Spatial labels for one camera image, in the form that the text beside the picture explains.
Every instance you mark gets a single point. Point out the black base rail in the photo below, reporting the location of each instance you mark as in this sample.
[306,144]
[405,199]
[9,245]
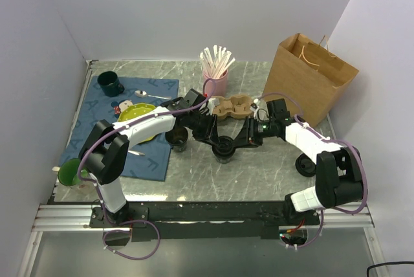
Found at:
[193,220]

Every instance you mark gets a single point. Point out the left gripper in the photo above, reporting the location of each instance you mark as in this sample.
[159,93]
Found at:
[209,134]

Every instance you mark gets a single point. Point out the green polka dot plate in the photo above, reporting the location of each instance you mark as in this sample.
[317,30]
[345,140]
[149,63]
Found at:
[132,112]

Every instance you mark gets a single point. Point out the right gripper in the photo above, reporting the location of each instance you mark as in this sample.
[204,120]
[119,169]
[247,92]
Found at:
[248,137]

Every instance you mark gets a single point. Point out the brown pulp cup carrier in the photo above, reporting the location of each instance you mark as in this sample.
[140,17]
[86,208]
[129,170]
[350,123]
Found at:
[236,107]

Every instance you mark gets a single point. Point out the brown paper bag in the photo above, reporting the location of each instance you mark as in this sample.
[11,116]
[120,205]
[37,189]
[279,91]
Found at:
[309,77]

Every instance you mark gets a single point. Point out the green cup at edge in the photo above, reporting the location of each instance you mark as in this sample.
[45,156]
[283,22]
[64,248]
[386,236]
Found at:
[67,173]

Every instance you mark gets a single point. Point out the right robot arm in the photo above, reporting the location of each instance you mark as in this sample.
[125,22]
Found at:
[340,181]

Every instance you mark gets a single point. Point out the dark green mug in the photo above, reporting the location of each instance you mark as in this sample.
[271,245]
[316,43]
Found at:
[110,84]

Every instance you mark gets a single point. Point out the white paper straws bundle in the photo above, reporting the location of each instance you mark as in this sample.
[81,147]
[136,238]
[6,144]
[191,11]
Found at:
[215,64]

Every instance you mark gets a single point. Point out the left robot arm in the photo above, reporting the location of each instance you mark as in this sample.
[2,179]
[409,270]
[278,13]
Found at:
[104,152]

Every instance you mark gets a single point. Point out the silver spoon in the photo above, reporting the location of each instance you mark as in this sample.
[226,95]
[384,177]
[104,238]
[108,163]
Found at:
[144,94]

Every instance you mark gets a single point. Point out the pink straw holder cup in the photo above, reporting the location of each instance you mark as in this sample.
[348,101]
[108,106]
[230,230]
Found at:
[215,86]

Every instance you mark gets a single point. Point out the silver fork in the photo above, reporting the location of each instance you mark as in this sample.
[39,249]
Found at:
[136,153]

